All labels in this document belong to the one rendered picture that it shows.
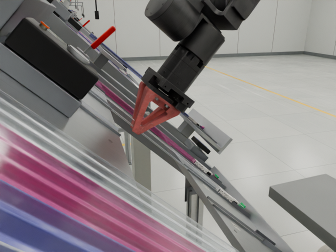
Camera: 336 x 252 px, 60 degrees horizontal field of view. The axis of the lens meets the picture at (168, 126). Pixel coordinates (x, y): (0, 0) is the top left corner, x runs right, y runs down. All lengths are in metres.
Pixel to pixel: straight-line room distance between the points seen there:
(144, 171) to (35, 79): 0.82
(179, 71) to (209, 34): 0.07
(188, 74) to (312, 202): 0.65
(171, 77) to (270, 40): 9.42
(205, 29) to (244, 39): 8.88
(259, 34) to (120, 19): 4.19
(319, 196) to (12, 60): 0.92
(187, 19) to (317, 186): 0.78
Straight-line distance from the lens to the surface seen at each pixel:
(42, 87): 0.27
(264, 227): 0.63
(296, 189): 1.03
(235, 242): 0.40
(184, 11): 0.43
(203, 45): 0.46
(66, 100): 0.27
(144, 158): 1.03
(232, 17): 0.47
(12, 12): 0.28
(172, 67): 0.45
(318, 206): 0.98
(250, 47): 9.48
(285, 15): 10.05
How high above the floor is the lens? 1.11
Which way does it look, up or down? 20 degrees down
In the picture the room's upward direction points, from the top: straight up
